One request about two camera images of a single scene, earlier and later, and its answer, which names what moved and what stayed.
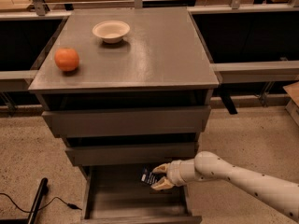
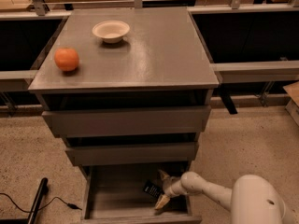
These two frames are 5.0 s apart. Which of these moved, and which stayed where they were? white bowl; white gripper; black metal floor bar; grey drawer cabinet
Moved: white gripper
Stayed: grey drawer cabinet; black metal floor bar; white bowl
